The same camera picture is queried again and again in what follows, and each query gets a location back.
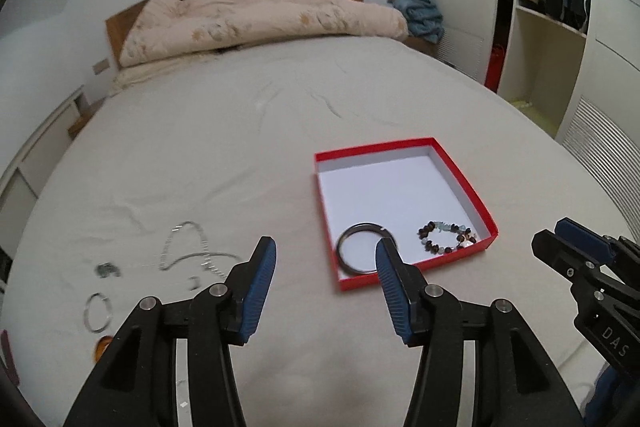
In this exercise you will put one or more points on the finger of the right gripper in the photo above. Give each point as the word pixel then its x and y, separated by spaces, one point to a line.
pixel 587 241

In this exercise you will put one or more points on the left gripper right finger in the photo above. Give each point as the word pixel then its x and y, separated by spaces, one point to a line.
pixel 516 382

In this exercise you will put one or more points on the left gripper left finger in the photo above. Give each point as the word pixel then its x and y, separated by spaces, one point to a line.
pixel 134 382

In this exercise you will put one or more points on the amber bangle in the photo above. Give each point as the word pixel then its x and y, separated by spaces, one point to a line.
pixel 101 346

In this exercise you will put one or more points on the thin silver bangle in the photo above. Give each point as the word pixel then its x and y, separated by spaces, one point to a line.
pixel 97 313

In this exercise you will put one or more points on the silver wristwatch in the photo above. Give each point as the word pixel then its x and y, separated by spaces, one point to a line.
pixel 107 269

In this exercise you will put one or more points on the dark tortoise bangle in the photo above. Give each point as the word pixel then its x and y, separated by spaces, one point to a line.
pixel 356 247

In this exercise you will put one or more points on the red jewelry box tray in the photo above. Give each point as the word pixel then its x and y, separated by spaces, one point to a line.
pixel 413 189

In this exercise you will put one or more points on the smartphone in red case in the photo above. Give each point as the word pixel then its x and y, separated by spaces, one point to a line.
pixel 8 359

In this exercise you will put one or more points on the white bed mattress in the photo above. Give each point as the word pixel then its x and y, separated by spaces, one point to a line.
pixel 230 144

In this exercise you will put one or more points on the white wardrobe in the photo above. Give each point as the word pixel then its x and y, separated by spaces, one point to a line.
pixel 582 88

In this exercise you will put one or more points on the left wooden nightstand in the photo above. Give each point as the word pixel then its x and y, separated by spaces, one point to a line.
pixel 81 122

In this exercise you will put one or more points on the blue crumpled cloth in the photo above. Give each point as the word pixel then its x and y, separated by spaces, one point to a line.
pixel 423 18

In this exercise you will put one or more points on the cream pillow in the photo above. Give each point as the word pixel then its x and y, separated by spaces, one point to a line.
pixel 142 73

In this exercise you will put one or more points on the pink floral duvet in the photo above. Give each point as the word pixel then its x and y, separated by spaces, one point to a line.
pixel 170 28

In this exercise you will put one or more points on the low white wall cabinets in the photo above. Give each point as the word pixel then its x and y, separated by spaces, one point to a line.
pixel 31 168

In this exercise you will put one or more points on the wall switch plate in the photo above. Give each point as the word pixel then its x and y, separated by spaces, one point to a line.
pixel 100 66

